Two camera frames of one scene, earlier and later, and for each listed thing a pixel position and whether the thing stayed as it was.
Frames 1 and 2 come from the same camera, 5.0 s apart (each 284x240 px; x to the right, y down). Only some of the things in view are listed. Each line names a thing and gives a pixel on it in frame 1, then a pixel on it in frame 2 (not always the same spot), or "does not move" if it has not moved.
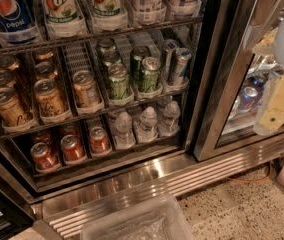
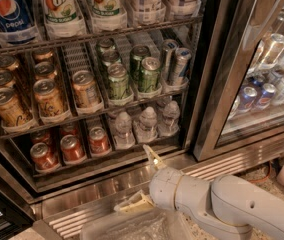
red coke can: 72,149 does not move
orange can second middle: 45,70 does not move
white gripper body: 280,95 → 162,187
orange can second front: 49,97 does not move
